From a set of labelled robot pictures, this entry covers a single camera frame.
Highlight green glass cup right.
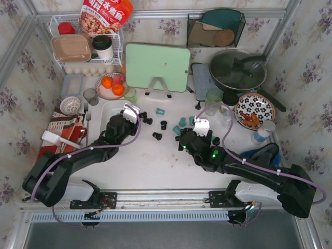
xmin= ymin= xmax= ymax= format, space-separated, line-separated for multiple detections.
xmin=205 ymin=89 xmax=223 ymax=116

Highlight orange tangerine right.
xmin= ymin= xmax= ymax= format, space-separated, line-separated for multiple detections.
xmin=112 ymin=84 xmax=125 ymax=96

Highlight orange tangerine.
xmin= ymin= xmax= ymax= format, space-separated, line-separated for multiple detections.
xmin=112 ymin=84 xmax=125 ymax=96
xmin=101 ymin=76 xmax=114 ymax=89

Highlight teal coffee capsule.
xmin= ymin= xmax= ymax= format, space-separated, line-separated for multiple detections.
xmin=189 ymin=116 xmax=195 ymax=126
xmin=172 ymin=126 xmax=181 ymax=135
xmin=178 ymin=117 xmax=186 ymax=127
xmin=156 ymin=108 xmax=165 ymax=115

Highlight dark fork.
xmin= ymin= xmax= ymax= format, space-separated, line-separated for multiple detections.
xmin=84 ymin=102 xmax=89 ymax=118

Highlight white lattice bowl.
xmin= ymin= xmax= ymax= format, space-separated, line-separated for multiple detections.
xmin=60 ymin=96 xmax=81 ymax=116

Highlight floral patterned plate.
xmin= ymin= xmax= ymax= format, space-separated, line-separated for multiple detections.
xmin=234 ymin=93 xmax=275 ymax=130

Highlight white spatula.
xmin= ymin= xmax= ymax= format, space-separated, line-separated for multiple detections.
xmin=41 ymin=130 xmax=81 ymax=149

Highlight pink fruit plate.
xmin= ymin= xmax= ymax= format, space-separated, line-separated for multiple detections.
xmin=94 ymin=73 xmax=129 ymax=100

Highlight grey glass cup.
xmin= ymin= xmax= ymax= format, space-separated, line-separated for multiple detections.
xmin=83 ymin=88 xmax=99 ymax=106

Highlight white salt bottle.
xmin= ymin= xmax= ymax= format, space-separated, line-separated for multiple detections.
xmin=251 ymin=120 xmax=275 ymax=145

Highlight metal cutting board stand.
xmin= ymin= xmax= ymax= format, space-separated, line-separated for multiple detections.
xmin=145 ymin=77 xmax=172 ymax=99

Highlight green glass cup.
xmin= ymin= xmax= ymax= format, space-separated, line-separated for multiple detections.
xmin=124 ymin=87 xmax=137 ymax=104
xmin=205 ymin=89 xmax=223 ymax=116

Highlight green glass cup left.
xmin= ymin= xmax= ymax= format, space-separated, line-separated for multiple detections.
xmin=124 ymin=87 xmax=137 ymax=104

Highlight white storage basket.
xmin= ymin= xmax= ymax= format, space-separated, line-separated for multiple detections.
xmin=100 ymin=100 xmax=130 ymax=132

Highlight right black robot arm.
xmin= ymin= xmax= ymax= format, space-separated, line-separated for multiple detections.
xmin=177 ymin=128 xmax=317 ymax=218

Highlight blue grey cloth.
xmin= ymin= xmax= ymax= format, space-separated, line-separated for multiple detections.
xmin=240 ymin=143 xmax=282 ymax=167

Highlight white wire rack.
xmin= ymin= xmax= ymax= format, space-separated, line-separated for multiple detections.
xmin=49 ymin=14 xmax=124 ymax=67

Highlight black lidded jar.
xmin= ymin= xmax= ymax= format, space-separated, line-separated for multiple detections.
xmin=219 ymin=91 xmax=239 ymax=115

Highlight clear blue-rimmed container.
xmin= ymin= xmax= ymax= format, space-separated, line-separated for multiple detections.
xmin=61 ymin=74 xmax=84 ymax=98

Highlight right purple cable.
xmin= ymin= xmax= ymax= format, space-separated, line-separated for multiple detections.
xmin=194 ymin=102 xmax=327 ymax=229

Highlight orange tangerine left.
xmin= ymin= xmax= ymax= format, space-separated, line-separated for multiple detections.
xmin=101 ymin=76 xmax=114 ymax=89

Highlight beige food container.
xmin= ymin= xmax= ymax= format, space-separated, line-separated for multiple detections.
xmin=51 ymin=33 xmax=93 ymax=63

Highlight green cutting board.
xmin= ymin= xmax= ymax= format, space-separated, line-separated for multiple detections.
xmin=125 ymin=44 xmax=190 ymax=92

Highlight white cup black lid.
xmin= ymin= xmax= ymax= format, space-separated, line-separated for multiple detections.
xmin=92 ymin=35 xmax=114 ymax=59

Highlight clear plastic bottle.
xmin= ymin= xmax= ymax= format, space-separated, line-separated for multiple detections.
xmin=222 ymin=110 xmax=237 ymax=129

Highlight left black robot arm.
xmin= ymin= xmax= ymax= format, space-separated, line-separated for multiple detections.
xmin=22 ymin=103 xmax=141 ymax=207

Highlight egg carton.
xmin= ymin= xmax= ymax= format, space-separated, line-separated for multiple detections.
xmin=63 ymin=64 xmax=117 ymax=77

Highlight silver fork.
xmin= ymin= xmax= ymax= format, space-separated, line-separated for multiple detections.
xmin=86 ymin=111 xmax=91 ymax=139

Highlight black frying pan with lid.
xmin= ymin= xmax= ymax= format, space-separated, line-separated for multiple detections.
xmin=209 ymin=49 xmax=286 ymax=112

